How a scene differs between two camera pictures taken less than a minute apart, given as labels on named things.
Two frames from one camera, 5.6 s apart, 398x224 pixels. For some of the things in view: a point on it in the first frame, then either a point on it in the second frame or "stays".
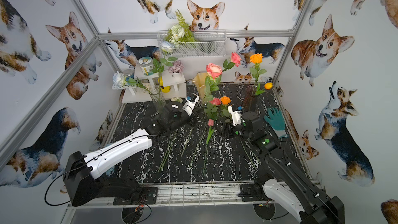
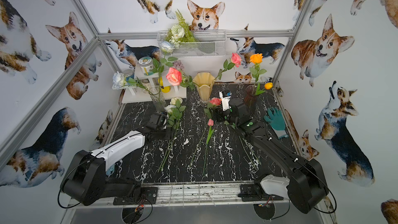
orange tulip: (268, 86) stays
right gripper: (234, 128) to (224, 115)
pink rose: (214, 72) to (175, 77)
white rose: (166, 47) stays
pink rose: (235, 59) stays
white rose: (119, 80) stays
